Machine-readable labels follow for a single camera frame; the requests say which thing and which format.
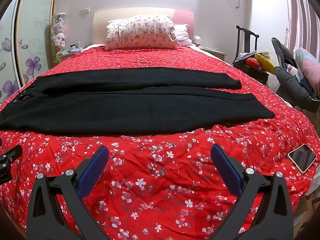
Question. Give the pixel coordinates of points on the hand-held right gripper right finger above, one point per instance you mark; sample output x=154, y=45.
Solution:
x=226, y=170

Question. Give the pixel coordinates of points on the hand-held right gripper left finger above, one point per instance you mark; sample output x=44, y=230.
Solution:
x=93, y=170

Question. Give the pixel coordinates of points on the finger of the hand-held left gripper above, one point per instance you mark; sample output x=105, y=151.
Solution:
x=7, y=158

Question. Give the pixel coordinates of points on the black pants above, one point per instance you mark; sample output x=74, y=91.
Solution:
x=137, y=105

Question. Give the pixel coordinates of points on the red floral bedspread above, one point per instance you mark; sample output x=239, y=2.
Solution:
x=160, y=180

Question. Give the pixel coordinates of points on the smartphone in pink case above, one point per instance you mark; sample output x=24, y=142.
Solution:
x=302, y=158

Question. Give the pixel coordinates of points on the grey padded jacket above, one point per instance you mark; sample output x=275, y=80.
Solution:
x=290, y=85

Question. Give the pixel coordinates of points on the red plush toy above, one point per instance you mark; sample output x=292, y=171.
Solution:
x=252, y=63

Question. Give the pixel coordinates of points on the yellow plush banana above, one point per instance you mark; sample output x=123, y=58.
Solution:
x=265, y=61

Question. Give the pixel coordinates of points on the pink-fronted bedside table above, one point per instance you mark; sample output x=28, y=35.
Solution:
x=215, y=52

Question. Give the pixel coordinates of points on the bedside table with small bottles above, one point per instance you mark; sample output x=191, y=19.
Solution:
x=72, y=51

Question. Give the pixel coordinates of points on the floral sliding-door wardrobe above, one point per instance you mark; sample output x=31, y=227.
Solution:
x=32, y=30

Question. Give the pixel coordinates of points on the tube of plush toys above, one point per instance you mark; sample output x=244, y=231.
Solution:
x=58, y=37

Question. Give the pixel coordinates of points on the black chair back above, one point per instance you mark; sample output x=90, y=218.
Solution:
x=246, y=40

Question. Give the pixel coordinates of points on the white round lamp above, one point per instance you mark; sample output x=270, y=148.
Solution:
x=197, y=40

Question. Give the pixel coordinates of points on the pastel pink cushion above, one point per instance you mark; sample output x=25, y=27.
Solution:
x=310, y=65

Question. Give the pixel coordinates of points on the printed white pillow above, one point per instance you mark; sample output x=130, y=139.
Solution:
x=140, y=32

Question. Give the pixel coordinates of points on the beige and pink headboard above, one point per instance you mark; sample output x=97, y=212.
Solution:
x=100, y=25

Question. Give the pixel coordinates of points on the pink curtain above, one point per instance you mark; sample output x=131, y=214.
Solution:
x=300, y=10

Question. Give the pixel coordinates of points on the white wall socket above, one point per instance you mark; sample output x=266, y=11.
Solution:
x=85, y=10

